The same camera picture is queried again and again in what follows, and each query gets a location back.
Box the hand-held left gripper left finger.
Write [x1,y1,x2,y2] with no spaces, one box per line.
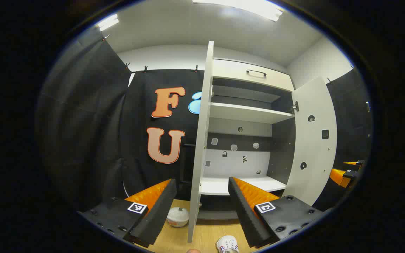
[78,179,177,248]

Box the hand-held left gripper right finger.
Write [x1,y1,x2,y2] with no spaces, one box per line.
[228,177,324,248]

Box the white canvas shoe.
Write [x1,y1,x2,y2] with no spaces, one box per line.
[216,235,240,253]

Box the white shoe cabinet door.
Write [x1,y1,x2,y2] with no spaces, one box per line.
[187,41,214,244]
[282,76,338,207]

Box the white shoe cabinet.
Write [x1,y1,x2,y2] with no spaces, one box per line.
[200,58,296,221]

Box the white cabinet shelf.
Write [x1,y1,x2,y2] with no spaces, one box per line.
[210,102,294,124]
[212,85,281,103]

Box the white cabinet drawer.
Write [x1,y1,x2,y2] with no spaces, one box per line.
[212,59,294,92]

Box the white lidded bowl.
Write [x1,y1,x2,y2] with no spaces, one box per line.
[167,207,190,228]

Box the black backdrop cloth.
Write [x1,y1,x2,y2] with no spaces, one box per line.
[37,30,133,211]
[120,69,206,202]
[313,67,373,211]

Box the small ceiling light panel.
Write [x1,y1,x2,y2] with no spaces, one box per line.
[96,14,119,31]

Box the long ceiling light panel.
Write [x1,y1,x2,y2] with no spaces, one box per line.
[193,0,283,22]

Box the black door bar handle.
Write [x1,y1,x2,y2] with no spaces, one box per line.
[180,142,197,187]

